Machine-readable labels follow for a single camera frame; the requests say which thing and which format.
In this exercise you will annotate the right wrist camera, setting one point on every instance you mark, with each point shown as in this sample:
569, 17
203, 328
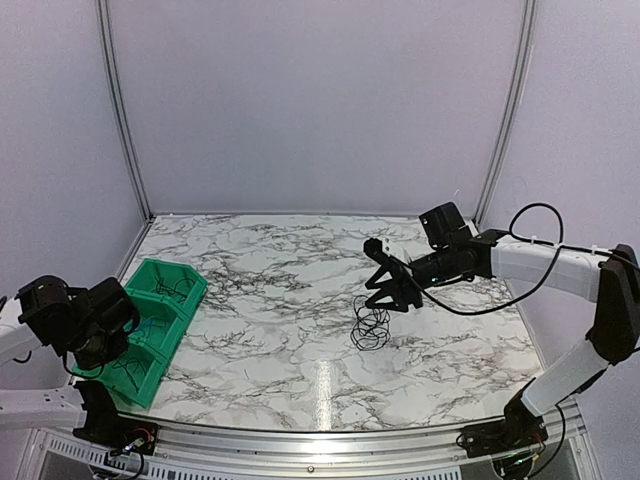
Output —
380, 250

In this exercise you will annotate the near green storage bin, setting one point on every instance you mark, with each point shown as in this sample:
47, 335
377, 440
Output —
135, 376

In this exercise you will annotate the middle green storage bin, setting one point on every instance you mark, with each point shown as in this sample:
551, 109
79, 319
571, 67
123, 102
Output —
162, 323

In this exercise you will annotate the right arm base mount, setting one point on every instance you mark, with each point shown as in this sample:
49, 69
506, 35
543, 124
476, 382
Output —
518, 428

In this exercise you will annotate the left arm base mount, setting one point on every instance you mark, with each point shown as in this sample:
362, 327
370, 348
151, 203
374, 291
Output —
117, 435

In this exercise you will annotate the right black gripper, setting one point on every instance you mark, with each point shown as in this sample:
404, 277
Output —
401, 295

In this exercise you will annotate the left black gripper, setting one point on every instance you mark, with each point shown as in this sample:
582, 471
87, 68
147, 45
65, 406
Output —
119, 345

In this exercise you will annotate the front aluminium rail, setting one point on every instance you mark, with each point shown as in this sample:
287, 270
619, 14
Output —
453, 451

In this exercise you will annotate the green storage bin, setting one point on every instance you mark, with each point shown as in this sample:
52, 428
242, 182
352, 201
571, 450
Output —
177, 281
135, 376
162, 323

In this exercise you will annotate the far green storage bin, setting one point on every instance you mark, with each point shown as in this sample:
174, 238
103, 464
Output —
177, 281

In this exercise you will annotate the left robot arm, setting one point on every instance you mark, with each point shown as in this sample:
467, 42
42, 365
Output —
47, 312

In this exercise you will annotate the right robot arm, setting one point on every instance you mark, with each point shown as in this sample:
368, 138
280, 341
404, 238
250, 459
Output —
609, 279

